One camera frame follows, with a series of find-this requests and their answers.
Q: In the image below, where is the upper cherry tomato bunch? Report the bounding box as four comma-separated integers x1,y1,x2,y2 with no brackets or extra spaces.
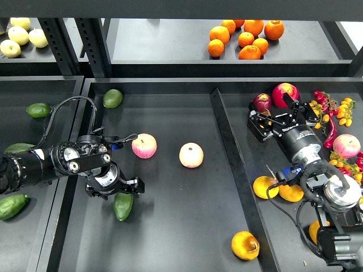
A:
309,91,356,132

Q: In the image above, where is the red chili pepper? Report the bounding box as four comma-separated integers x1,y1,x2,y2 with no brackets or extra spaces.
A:
323,118,337,149

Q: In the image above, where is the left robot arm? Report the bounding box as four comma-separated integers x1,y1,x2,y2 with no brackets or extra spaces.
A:
1,97,145,199

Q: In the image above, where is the orange right with stem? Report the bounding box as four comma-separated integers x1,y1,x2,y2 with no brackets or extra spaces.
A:
264,20,285,41

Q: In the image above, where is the yellow pear middle row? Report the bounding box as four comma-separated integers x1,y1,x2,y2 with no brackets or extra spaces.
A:
279,185,304,202

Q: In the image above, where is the black shelf post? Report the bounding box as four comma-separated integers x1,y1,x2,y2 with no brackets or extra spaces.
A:
75,18,113,78
38,18,81,76

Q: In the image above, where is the yellow apple shelf middle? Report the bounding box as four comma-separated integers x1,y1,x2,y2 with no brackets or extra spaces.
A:
8,26,29,46

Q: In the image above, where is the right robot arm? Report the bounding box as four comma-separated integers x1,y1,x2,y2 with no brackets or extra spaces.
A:
247,94,362,271

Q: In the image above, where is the purple red onion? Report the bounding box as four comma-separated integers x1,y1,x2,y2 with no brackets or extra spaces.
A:
252,93,272,113

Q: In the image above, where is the pink red apple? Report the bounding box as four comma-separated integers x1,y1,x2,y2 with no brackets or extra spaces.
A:
132,133,157,159

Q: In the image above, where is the round avocado left tray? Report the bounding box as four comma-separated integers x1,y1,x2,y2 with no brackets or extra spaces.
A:
26,103,51,118

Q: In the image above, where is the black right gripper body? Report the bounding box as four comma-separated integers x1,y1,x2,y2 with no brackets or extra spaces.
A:
272,124,322,163

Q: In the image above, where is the orange back small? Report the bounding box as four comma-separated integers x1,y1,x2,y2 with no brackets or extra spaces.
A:
221,19,236,35

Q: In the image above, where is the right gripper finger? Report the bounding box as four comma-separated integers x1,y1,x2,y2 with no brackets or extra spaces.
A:
282,93,319,127
247,102,280,142

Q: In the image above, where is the yellow pear tray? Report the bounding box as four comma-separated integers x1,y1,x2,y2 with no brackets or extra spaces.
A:
231,231,260,261

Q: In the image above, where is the green avocado tray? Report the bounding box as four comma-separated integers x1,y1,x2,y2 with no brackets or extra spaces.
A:
113,193,134,221

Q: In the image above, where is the orange back centre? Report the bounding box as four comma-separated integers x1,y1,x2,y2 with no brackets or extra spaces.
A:
243,20,264,37

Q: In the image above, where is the yellow apple shelf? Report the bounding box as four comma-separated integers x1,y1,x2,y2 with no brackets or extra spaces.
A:
29,28,48,48
10,17,31,31
1,40,21,58
8,26,29,46

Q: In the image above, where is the black shelf post left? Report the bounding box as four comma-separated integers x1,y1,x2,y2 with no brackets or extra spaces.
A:
38,18,81,76

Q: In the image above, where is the orange centre right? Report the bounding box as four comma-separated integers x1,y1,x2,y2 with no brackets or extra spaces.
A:
252,38,269,56

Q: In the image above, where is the lower cherry tomato bunch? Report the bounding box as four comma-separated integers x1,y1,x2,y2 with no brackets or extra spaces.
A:
329,151,362,189

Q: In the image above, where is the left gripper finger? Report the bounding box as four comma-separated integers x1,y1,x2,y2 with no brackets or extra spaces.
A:
124,177,145,198
86,190,108,200

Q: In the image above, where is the orange upper left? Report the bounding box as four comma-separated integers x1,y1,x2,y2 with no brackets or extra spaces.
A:
209,25,230,44

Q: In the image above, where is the yellow pear lower right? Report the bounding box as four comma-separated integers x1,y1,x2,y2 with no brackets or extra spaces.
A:
309,220,322,245

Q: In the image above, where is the yellow apple shelf back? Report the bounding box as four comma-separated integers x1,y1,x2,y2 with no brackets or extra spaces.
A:
10,17,31,31

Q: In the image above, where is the yellow apple shelf right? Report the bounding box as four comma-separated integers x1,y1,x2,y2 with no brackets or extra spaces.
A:
29,28,48,48

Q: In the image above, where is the big red apple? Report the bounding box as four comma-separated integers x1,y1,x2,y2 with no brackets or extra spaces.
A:
272,83,299,108

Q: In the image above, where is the yellow pear row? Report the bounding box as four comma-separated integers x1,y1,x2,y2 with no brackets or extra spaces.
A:
252,176,279,199
279,185,304,202

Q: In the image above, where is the yellow apple shelf front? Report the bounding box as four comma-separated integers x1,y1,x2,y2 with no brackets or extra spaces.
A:
1,40,21,58

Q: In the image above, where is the cherry tomato bunch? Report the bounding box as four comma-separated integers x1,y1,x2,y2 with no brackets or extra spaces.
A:
309,91,356,132
329,151,362,189

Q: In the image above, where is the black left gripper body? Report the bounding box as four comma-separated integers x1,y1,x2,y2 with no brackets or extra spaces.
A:
85,163,126,196

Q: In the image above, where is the yellow pear left row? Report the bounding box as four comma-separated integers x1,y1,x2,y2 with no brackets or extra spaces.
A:
252,176,279,199

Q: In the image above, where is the black tray divider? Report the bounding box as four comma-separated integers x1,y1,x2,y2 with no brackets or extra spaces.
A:
209,88,281,271

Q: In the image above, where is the black left tray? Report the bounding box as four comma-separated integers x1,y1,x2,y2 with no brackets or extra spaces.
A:
1,76,83,271

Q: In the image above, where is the black shelf post centre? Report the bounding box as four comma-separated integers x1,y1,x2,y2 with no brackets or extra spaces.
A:
75,18,113,78

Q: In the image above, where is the pink apple right tray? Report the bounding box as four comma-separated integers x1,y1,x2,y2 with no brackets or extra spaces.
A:
332,134,361,159

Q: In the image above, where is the pale pink apple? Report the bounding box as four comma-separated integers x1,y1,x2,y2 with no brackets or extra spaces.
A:
179,142,204,168

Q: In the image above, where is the orange front left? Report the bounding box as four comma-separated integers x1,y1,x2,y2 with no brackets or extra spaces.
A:
208,39,225,58

